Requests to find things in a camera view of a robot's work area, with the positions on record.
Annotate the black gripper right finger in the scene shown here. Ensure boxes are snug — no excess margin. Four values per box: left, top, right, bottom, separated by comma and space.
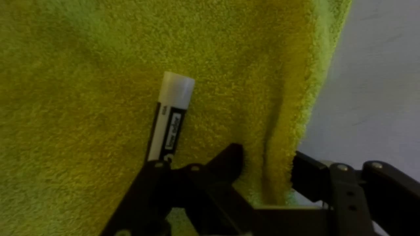
291, 150, 420, 236

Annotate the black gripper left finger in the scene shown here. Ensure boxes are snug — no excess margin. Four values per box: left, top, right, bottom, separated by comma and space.
99, 142, 260, 236

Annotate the yellow microfiber towel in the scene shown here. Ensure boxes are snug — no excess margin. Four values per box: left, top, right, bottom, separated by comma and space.
0, 0, 355, 236

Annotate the black dry-erase marker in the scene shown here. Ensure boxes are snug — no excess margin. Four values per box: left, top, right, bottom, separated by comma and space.
145, 71, 197, 166

